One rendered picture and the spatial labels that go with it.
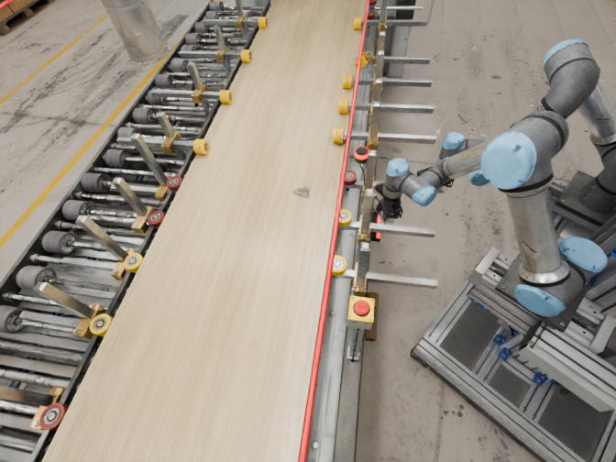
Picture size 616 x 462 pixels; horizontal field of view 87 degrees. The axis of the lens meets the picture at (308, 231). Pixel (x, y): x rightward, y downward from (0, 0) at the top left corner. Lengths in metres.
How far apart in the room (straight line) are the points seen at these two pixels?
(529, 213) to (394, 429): 1.50
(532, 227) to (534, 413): 1.32
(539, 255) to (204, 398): 1.10
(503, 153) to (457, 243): 1.81
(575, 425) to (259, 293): 1.64
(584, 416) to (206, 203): 2.10
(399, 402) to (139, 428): 1.36
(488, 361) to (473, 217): 1.16
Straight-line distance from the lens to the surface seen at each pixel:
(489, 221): 2.84
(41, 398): 1.60
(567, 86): 1.30
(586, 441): 2.23
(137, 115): 2.53
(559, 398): 2.22
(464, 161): 1.16
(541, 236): 1.00
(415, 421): 2.16
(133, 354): 1.44
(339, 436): 1.41
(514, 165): 0.87
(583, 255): 1.18
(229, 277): 1.41
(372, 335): 2.13
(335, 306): 1.59
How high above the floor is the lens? 2.11
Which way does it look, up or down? 56 degrees down
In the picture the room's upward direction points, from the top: 7 degrees counter-clockwise
